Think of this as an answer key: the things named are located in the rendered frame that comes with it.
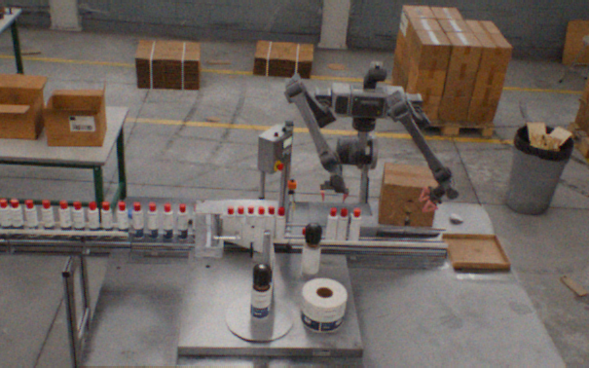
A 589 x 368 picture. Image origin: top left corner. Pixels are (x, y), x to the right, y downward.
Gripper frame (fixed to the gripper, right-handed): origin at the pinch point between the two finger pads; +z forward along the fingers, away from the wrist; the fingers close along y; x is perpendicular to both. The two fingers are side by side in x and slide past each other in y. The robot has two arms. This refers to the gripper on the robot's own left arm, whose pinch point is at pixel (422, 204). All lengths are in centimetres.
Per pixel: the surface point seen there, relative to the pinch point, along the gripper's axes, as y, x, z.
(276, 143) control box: -5, -77, 25
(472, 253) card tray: -6.8, 48.0, 4.9
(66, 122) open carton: -112, -144, 148
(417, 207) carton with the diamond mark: -26.0, 15.9, 11.7
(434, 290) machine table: 25.1, 27.2, 21.7
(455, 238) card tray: -19.9, 42.7, 8.9
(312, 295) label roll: 55, -35, 47
